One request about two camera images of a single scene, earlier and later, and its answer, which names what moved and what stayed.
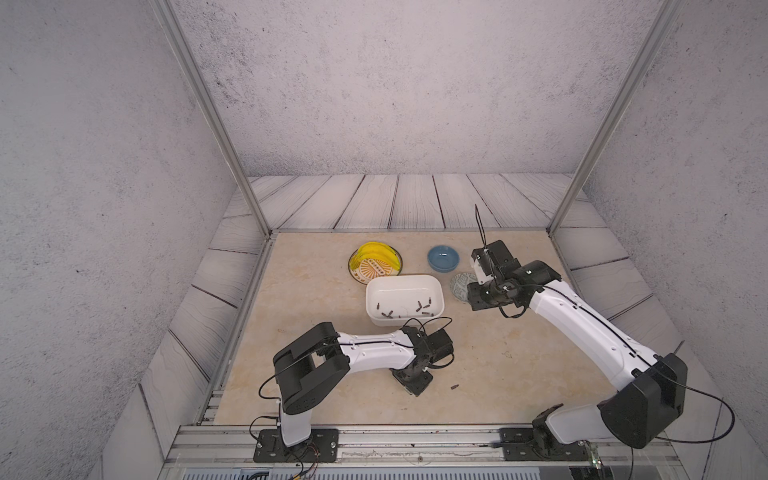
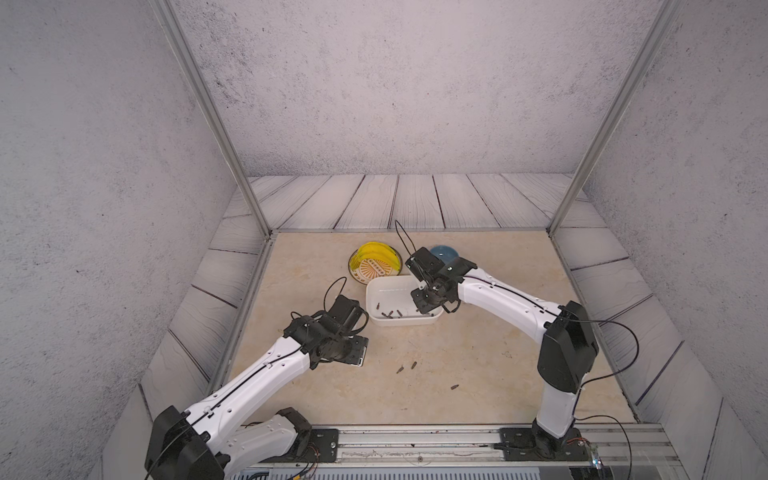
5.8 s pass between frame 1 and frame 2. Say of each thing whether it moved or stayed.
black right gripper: moved
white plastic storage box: stayed
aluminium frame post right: stayed
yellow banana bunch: stayed
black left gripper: moved
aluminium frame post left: stayed
